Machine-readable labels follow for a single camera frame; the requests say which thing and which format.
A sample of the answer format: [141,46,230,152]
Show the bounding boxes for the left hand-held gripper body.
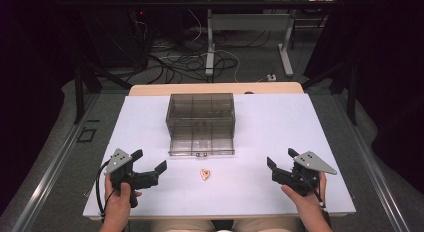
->
[104,148,160,209]

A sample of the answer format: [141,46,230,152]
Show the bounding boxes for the dark cabinet with red light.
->
[79,6,151,70]

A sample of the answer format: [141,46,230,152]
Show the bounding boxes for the person's beige pants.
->
[149,217,301,232]

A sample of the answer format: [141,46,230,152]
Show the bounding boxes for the black metal stand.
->
[301,56,358,126]
[73,56,134,125]

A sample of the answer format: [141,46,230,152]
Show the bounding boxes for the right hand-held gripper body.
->
[271,151,338,197]

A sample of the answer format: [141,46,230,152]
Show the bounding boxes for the tangle of floor cables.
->
[143,25,242,85]

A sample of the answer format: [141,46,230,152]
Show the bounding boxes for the clear smoky plastic drawer box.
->
[165,92,236,157]

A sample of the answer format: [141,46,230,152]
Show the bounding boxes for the aluminium floor rail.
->
[9,91,102,232]
[333,91,412,232]

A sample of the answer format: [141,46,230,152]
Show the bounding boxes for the white metal frame desk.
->
[185,0,339,78]

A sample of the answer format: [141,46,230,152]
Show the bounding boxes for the person's left hand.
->
[104,173,143,217]

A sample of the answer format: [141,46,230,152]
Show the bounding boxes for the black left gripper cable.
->
[95,160,117,224]

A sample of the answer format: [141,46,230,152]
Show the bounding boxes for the black horizontal frame bar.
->
[54,0,342,8]

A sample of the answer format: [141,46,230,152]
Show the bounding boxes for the person's right hand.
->
[280,171,328,215]

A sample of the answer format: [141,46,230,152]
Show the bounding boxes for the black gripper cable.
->
[299,171,332,228]
[95,160,117,224]

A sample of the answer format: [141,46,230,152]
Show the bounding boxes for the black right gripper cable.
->
[299,171,332,228]

